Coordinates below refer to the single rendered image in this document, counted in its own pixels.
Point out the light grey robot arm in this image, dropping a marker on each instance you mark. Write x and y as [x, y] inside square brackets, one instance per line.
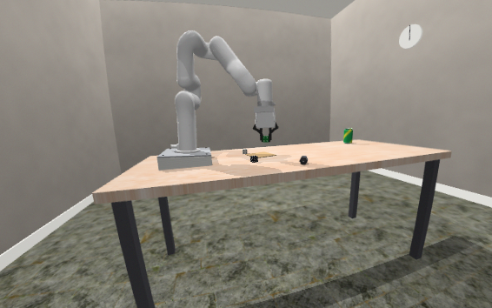
[190, 42]

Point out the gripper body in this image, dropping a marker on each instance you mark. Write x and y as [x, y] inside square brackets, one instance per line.
[265, 119]

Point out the tan square mat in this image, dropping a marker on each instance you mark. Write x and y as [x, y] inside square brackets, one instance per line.
[261, 154]

